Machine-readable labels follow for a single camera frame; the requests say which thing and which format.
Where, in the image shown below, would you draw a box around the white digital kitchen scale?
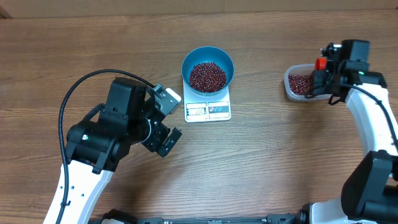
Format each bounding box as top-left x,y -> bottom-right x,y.
183,82 -> 231,123

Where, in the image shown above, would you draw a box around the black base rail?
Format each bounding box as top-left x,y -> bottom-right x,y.
88,209 -> 296,224

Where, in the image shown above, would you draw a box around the clear plastic container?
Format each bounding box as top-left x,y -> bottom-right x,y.
284,64 -> 331,101

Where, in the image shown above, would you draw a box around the blue bowl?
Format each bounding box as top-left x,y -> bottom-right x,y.
182,46 -> 235,96

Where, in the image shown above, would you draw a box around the red beans in container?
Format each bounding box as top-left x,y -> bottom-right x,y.
288,74 -> 313,95

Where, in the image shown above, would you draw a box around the red beans in bowl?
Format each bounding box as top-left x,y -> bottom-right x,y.
188,62 -> 227,93

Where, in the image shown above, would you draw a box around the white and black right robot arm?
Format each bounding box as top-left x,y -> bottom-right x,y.
285,39 -> 397,223

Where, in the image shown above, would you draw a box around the orange scoop with blue handle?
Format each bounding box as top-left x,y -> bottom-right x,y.
315,57 -> 327,70

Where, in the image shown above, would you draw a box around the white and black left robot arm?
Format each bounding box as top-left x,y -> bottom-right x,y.
44,77 -> 182,223

